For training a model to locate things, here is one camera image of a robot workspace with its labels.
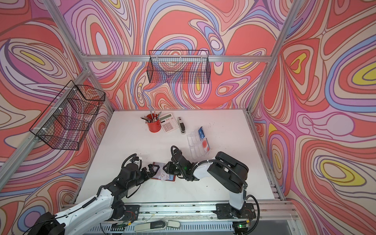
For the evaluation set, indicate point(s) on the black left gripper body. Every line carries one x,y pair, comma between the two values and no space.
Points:
139,179

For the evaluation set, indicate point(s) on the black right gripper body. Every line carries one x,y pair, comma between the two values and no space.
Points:
174,170

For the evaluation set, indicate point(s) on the red leather card holder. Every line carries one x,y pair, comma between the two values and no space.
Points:
169,177

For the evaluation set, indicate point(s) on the white patterned credit card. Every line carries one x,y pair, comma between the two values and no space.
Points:
163,173

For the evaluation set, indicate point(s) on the clear plastic card tray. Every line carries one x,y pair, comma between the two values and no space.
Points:
195,145

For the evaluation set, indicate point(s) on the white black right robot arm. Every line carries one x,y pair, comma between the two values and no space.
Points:
228,171

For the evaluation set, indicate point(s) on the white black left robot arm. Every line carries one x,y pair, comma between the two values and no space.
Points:
106,204

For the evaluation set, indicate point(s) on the red credit card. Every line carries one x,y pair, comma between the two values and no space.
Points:
205,145

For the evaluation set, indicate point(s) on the blue credit card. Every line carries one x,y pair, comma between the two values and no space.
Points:
201,133

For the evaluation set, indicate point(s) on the black silver stapler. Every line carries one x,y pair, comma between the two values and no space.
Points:
181,126

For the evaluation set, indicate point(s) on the white calculator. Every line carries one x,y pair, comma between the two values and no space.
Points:
168,122

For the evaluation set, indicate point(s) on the red pen cup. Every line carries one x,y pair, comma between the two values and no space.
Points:
154,127

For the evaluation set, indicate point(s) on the grey foot pedal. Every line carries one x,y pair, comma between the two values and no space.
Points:
156,225

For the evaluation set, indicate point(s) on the pens in cup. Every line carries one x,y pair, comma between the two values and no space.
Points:
152,117

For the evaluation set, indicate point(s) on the black wire basket left wall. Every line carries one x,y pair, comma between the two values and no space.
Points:
69,117

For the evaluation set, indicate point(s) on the black wire basket wall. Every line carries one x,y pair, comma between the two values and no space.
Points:
69,117
179,66

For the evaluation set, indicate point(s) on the black wire basket back wall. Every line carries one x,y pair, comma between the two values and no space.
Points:
179,66

